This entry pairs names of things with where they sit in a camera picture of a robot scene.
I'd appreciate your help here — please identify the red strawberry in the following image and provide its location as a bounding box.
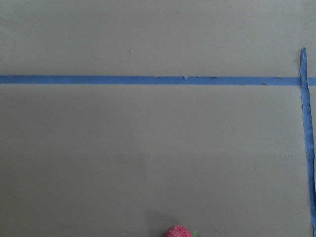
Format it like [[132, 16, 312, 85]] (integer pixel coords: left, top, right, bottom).
[[164, 225, 197, 237]]

